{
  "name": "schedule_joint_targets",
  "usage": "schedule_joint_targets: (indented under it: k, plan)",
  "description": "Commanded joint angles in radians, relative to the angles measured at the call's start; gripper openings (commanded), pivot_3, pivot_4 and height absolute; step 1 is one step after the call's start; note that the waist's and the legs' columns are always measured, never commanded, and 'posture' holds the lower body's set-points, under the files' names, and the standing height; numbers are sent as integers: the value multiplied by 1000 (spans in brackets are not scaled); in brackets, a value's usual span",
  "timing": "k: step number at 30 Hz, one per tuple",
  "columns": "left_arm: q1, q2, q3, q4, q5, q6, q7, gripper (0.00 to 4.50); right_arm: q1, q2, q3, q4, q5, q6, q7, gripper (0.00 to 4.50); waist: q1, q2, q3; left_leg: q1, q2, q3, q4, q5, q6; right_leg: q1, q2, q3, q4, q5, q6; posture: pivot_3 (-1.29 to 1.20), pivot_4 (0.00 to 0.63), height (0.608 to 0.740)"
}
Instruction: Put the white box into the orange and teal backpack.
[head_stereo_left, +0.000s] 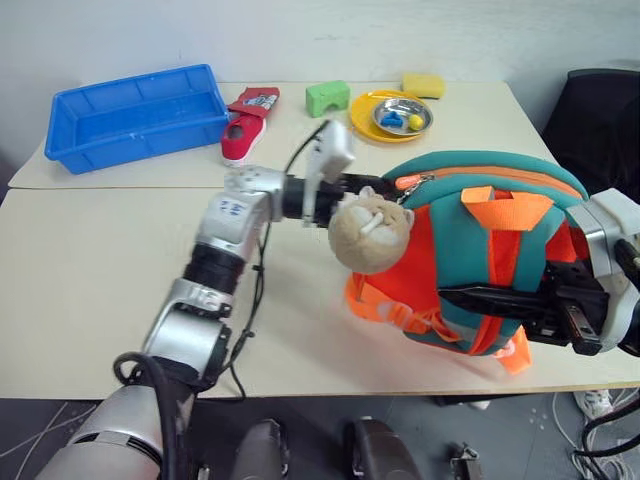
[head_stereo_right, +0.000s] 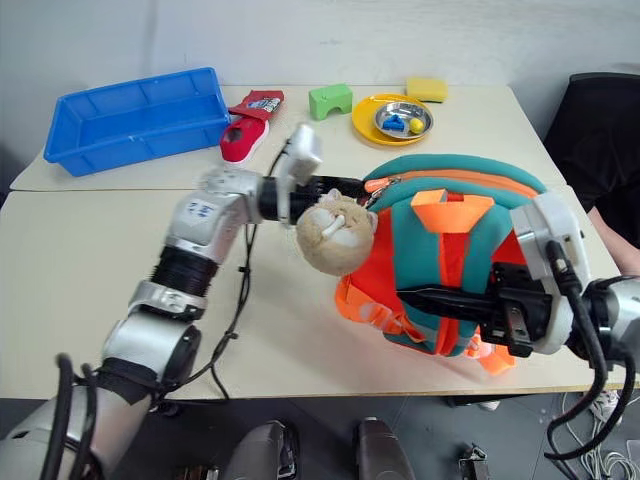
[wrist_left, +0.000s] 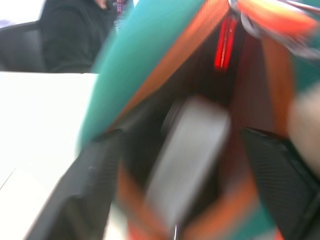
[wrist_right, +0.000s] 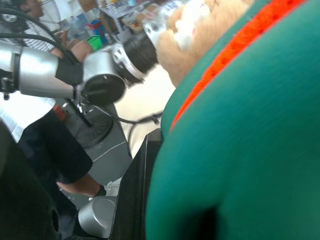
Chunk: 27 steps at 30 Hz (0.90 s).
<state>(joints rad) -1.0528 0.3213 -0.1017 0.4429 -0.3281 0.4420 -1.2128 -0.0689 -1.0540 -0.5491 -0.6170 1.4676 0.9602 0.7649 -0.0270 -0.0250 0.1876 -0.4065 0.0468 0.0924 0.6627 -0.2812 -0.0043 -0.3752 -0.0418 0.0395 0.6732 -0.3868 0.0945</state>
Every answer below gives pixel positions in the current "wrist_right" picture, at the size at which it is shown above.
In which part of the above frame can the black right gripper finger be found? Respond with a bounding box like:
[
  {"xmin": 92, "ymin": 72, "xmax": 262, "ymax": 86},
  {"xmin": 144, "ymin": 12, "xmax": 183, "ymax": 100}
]
[{"xmin": 0, "ymin": 119, "xmax": 62, "ymax": 240}]

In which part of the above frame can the person in striped shirt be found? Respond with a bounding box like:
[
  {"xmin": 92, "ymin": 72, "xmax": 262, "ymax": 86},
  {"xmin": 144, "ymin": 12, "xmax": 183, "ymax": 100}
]
[{"xmin": 0, "ymin": 0, "xmax": 121, "ymax": 199}]

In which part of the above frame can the silver robot body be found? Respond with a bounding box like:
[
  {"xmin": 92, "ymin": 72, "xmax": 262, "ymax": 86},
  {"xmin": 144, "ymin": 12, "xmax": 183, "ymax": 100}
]
[{"xmin": 77, "ymin": 195, "xmax": 119, "ymax": 239}]

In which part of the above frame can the green plastic bin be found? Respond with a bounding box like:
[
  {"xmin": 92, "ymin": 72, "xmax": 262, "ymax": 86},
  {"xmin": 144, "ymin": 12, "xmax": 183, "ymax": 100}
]
[{"xmin": 85, "ymin": 34, "xmax": 104, "ymax": 51}]

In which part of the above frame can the black floor fan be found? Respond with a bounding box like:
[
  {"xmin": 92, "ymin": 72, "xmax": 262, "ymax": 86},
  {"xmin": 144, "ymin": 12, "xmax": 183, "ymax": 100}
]
[{"xmin": 0, "ymin": 0, "xmax": 62, "ymax": 48}]

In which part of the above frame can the blue plastic bin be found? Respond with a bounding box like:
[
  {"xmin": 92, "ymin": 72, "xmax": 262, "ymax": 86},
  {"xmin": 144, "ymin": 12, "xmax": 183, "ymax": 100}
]
[{"xmin": 88, "ymin": 20, "xmax": 102, "ymax": 36}]

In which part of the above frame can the cluttered storage shelf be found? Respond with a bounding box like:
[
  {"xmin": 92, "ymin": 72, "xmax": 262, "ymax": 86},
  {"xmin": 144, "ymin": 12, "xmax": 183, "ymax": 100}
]
[{"xmin": 78, "ymin": 0, "xmax": 173, "ymax": 35}]

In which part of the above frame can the thin black floor cable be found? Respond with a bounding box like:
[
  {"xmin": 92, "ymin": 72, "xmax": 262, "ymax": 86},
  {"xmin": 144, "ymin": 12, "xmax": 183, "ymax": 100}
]
[{"xmin": 109, "ymin": 111, "xmax": 164, "ymax": 157}]

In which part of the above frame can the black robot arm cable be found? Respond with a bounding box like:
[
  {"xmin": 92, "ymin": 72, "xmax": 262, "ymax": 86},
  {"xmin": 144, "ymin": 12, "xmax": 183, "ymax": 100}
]
[{"xmin": 0, "ymin": 7, "xmax": 83, "ymax": 66}]

